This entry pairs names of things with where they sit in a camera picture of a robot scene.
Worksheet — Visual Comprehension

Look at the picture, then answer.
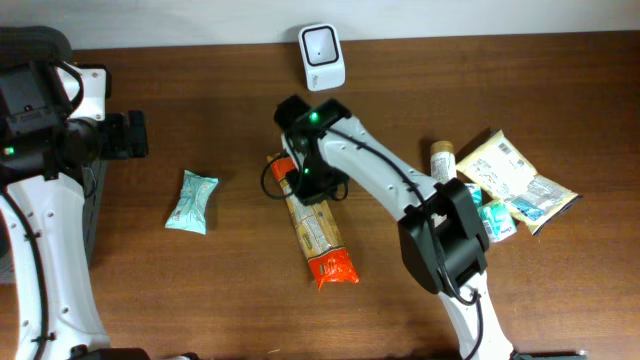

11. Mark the grey plastic basket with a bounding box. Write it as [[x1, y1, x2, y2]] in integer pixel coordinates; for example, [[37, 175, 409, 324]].
[[1, 160, 107, 285]]

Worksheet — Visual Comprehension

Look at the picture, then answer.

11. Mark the light teal snack pouch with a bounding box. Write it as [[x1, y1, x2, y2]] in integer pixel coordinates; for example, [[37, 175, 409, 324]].
[[165, 170, 219, 235]]

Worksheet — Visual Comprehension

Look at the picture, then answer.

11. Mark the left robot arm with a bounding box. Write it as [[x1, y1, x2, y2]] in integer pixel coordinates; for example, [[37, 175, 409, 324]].
[[1, 26, 149, 359]]

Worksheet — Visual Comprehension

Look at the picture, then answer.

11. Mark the white cosmetic tube gold cap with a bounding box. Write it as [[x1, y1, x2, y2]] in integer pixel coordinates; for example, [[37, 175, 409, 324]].
[[430, 140, 457, 184]]

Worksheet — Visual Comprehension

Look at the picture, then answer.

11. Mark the red spaghetti packet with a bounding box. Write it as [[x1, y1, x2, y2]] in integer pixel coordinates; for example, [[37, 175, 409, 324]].
[[266, 152, 361, 292]]

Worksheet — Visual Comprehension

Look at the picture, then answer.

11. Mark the small teal tissue pack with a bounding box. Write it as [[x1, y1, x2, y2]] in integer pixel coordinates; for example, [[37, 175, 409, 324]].
[[478, 200, 517, 243]]

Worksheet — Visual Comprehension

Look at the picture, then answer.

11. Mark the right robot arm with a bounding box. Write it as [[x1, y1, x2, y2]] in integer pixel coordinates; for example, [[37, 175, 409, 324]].
[[274, 95, 517, 360]]

